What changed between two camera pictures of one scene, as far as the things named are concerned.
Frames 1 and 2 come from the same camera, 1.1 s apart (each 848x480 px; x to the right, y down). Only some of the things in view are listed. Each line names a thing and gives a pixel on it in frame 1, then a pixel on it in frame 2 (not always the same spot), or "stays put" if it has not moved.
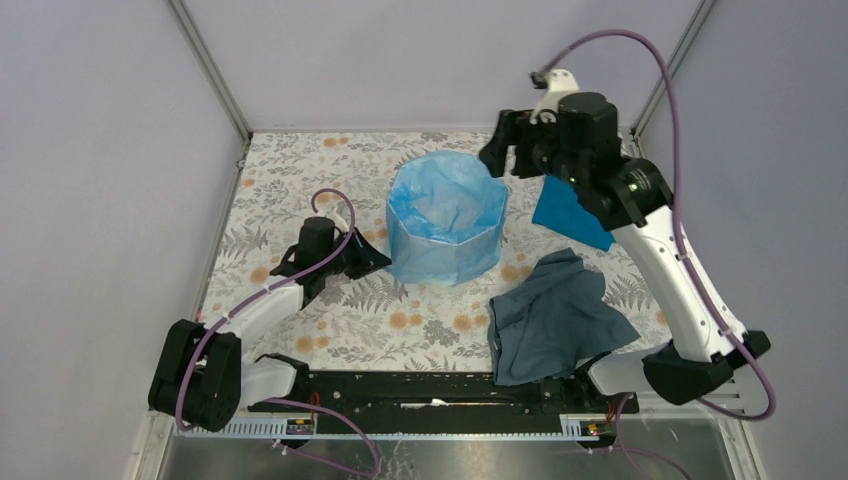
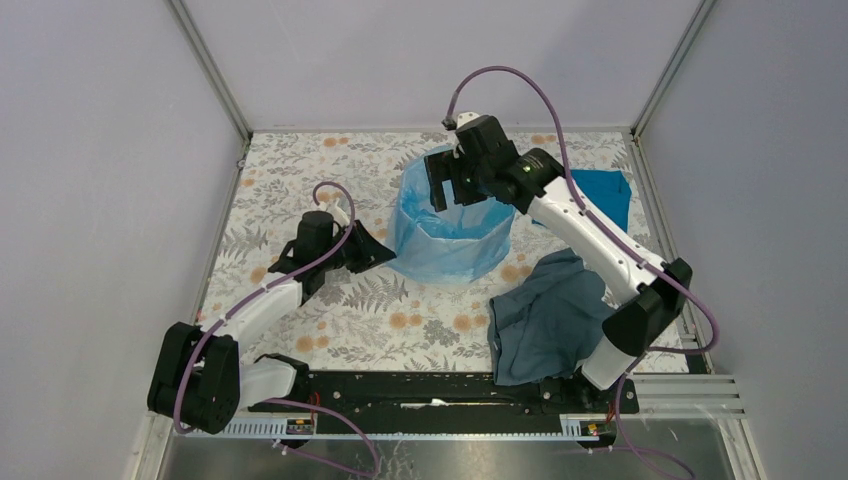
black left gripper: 368,257 stays put
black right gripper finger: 494,153 to 440,167
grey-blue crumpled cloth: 543,326 stays put
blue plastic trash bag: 445,212 stays put
